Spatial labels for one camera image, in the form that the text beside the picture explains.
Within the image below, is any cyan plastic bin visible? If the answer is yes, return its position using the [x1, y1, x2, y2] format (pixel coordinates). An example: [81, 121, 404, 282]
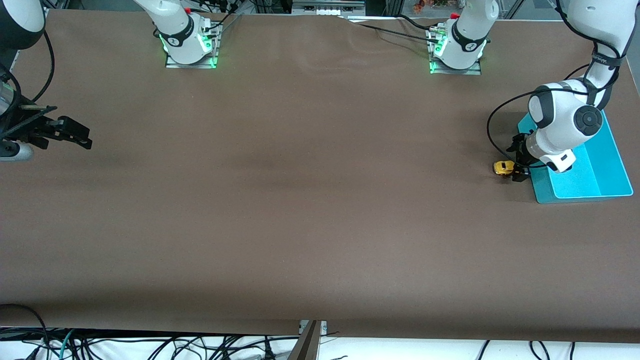
[516, 107, 634, 205]

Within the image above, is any brown table cover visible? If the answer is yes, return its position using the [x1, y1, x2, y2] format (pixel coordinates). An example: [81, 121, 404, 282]
[0, 9, 640, 345]

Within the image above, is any white power strip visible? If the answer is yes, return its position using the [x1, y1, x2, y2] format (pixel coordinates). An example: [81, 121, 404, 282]
[292, 0, 367, 16]

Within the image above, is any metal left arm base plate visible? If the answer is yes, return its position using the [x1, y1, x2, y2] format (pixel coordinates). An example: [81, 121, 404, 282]
[429, 25, 482, 76]

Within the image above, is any black looping floor cable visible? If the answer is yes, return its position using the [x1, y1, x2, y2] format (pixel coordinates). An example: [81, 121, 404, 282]
[0, 303, 52, 360]

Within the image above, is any curved black base cable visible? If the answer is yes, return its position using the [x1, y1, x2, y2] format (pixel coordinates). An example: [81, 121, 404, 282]
[397, 14, 441, 32]

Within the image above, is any long black base cable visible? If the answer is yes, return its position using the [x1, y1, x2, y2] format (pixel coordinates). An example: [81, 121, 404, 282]
[345, 17, 441, 44]

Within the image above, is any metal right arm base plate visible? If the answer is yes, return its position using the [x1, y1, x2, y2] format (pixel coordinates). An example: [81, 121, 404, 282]
[165, 22, 219, 70]

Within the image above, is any teal floor cable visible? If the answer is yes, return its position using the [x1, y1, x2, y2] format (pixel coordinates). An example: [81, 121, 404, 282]
[58, 328, 77, 360]

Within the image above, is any black right base cable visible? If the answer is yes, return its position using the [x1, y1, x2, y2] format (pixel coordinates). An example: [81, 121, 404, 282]
[200, 0, 244, 36]

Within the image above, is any aluminium frame profile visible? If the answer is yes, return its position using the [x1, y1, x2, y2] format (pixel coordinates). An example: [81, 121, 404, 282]
[287, 320, 328, 360]

